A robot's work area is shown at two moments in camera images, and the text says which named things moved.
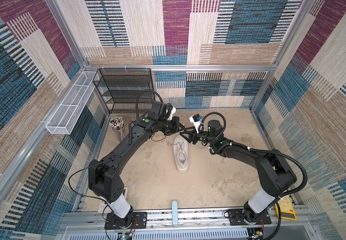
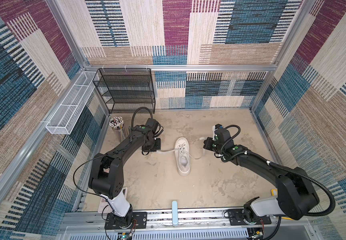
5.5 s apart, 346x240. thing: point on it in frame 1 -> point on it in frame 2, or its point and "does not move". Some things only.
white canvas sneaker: (181, 151) does not move
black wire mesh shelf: (120, 88) does not move
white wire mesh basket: (64, 117) does not move
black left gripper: (175, 123) -> (157, 147)
